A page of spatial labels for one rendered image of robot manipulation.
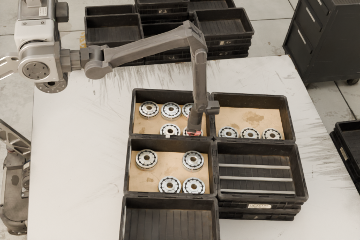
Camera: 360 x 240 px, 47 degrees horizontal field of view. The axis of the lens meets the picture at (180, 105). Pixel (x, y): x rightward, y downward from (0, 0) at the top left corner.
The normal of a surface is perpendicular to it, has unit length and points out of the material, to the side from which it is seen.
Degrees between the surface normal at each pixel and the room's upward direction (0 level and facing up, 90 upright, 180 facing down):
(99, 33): 0
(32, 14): 0
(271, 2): 0
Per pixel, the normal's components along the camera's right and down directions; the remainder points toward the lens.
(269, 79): 0.07, -0.64
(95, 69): 0.18, 0.83
